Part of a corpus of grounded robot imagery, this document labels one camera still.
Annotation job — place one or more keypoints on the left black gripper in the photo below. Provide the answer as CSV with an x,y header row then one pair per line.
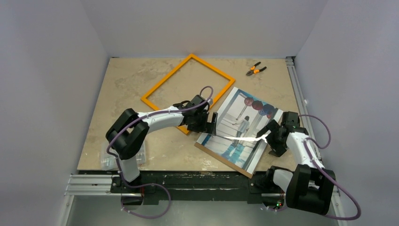
x,y
201,129

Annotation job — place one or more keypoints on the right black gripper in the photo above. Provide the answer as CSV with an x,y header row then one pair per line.
x,y
274,134

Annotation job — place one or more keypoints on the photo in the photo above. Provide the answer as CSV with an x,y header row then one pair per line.
x,y
240,117

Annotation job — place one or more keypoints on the orange wooden picture frame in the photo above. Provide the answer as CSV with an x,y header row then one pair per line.
x,y
192,76

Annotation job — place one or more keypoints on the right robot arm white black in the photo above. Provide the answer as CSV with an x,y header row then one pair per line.
x,y
308,187

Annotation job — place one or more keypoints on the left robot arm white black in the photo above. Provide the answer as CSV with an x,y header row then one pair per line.
x,y
127,135

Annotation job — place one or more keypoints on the orange black pliers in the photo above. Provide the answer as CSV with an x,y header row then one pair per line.
x,y
254,70

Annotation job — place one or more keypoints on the clear plastic screw box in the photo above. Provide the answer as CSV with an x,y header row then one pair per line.
x,y
108,162

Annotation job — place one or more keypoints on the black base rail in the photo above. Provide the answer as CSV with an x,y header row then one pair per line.
x,y
154,186

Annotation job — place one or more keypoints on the aluminium extrusion rail front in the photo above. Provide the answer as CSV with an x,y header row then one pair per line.
x,y
89,185

